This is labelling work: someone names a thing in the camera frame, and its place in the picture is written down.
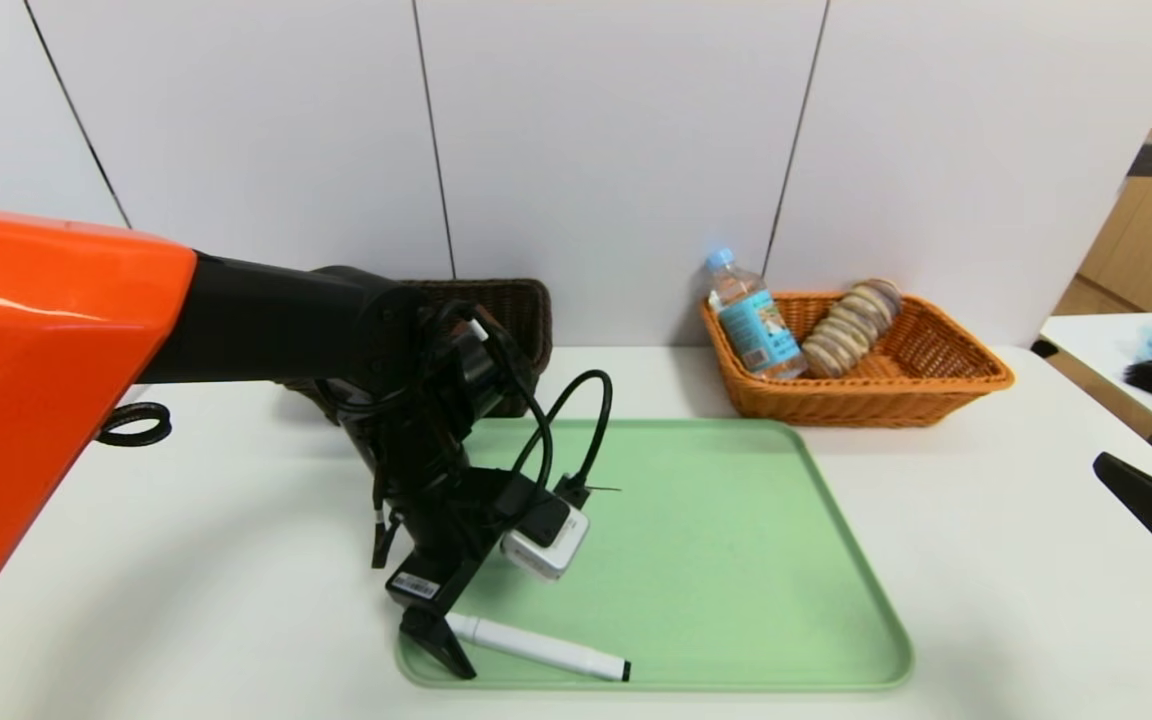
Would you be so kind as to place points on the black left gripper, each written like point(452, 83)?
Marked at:
point(423, 588)

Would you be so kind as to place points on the white marker pen black cap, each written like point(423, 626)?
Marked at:
point(546, 650)

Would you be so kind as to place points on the sliced bread loaf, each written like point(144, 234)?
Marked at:
point(851, 328)

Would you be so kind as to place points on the water bottle blue label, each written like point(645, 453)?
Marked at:
point(756, 320)

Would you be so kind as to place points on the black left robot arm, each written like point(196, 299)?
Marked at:
point(56, 380)

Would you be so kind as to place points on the orange wicker basket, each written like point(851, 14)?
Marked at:
point(896, 400)

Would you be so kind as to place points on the dark brown wicker basket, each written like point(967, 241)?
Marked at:
point(528, 310)

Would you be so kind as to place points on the white side table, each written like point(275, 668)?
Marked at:
point(1096, 350)

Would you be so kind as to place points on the light green plastic tray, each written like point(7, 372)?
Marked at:
point(716, 560)

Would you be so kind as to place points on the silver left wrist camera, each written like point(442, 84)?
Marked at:
point(551, 550)

